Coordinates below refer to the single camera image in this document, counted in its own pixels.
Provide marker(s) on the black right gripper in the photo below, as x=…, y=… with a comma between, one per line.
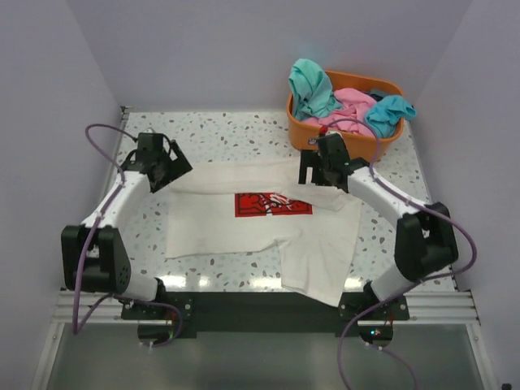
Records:
x=318, y=170

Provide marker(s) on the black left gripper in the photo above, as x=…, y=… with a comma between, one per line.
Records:
x=163, y=171

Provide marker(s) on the white t shirt red print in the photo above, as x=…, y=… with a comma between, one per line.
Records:
x=238, y=207

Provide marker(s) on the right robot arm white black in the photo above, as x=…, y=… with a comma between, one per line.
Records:
x=425, y=242

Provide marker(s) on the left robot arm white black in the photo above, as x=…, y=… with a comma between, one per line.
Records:
x=94, y=256

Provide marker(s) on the pink t shirt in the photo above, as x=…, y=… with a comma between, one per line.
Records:
x=350, y=118

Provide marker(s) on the teal green t shirt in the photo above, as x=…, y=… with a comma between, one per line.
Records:
x=311, y=89

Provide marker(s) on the light blue t shirt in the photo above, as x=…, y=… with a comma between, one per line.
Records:
x=384, y=116

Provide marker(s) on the dark navy garment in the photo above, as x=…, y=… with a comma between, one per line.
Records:
x=377, y=94

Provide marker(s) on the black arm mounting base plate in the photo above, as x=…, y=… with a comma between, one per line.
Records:
x=252, y=312

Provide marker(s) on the aluminium table frame rail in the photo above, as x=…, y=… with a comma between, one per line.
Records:
x=435, y=303

